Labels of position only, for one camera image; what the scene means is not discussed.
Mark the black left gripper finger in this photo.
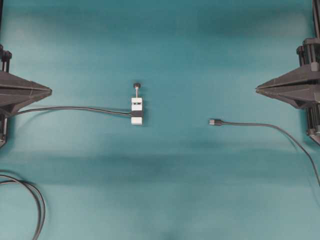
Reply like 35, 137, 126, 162
0, 90, 52, 116
0, 71, 52, 93

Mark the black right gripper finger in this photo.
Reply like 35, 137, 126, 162
256, 84, 320, 109
256, 66, 320, 90

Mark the black USB cable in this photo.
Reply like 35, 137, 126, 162
208, 118, 320, 187

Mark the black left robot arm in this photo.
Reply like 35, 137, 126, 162
0, 46, 52, 147

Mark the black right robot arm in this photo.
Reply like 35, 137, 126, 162
256, 38, 320, 144

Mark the white female connector block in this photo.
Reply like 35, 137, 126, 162
131, 82, 144, 126

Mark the grey connector block cable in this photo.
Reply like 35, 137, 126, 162
14, 106, 133, 117

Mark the black right frame post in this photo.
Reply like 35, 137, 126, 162
312, 0, 320, 39

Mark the black frame post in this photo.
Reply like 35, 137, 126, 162
312, 0, 320, 39
0, 0, 4, 49

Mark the grey looped cable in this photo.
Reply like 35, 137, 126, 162
0, 174, 46, 240

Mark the black left frame post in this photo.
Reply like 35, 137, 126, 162
0, 0, 4, 49

